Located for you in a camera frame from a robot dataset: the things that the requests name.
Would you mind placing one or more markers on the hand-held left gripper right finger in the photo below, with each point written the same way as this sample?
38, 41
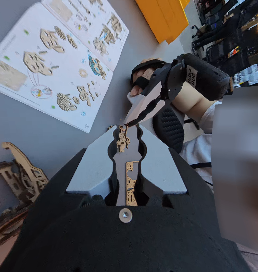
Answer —
163, 170

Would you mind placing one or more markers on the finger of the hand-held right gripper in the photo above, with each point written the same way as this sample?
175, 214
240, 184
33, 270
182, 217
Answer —
150, 93
155, 108

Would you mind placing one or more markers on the illustrated instruction booklet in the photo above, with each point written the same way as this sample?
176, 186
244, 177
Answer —
56, 63

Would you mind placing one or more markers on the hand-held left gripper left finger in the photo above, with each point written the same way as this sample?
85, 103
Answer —
93, 170

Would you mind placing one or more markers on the black mesh wrist cushion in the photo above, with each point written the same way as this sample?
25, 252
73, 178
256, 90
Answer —
169, 127

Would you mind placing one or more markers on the person's right hand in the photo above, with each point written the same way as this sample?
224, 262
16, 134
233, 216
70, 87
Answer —
145, 73

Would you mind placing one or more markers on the small notched wooden part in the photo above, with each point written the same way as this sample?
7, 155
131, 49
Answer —
121, 144

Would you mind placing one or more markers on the tall wooden mechanism assembly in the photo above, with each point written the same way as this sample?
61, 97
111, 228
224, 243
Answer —
25, 176

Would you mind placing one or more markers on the laser-cut wooden parts sheet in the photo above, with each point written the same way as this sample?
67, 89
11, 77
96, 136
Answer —
131, 187

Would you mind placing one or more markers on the grey desk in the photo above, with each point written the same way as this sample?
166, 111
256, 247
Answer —
46, 131

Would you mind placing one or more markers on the yellow plastic bin stack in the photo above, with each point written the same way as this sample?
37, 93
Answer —
163, 17

